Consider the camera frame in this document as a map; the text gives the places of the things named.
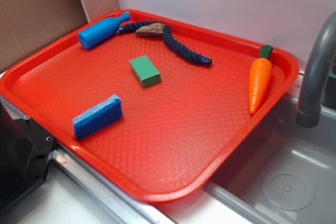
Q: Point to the blue plastic bottle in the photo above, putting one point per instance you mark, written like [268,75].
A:
[102,30]

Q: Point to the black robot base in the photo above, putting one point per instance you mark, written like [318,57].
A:
[26,150]

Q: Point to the red plastic tray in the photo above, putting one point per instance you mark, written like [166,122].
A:
[173,135]

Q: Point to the green wooden block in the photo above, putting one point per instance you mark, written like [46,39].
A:
[145,71]

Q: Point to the brown wood piece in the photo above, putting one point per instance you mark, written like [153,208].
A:
[154,29]

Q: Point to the blue sponge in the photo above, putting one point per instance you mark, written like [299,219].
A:
[97,117]

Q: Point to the orange toy carrot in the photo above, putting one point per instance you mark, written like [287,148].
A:
[259,78]

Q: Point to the grey plastic sink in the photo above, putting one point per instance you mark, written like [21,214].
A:
[281,172]

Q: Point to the grey faucet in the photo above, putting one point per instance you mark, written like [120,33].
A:
[318,85]

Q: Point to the brown cardboard panel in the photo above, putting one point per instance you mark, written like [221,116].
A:
[29,25]

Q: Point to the metal rail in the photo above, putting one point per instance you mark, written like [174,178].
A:
[74,193]

